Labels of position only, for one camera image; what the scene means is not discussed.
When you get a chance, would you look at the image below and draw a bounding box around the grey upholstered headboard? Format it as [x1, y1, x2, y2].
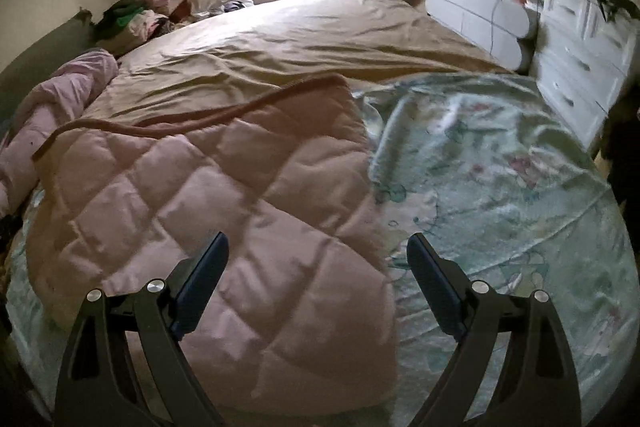
[0, 9, 96, 124]

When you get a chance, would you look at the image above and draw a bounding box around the pink quilted jacket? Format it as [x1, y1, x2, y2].
[24, 74, 402, 417]

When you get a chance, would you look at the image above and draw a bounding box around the pile of clothes by headboard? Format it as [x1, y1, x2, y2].
[93, 0, 194, 57]

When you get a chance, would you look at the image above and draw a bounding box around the white chest of drawers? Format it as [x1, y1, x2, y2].
[529, 0, 639, 153]

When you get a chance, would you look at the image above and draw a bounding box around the tan bed cover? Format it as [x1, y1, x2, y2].
[81, 0, 511, 134]

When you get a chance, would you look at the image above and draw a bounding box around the rolled pink duvet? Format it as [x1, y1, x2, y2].
[1, 49, 118, 217]

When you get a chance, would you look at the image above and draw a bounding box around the white rounded side cabinet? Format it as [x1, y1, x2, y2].
[423, 0, 538, 72]

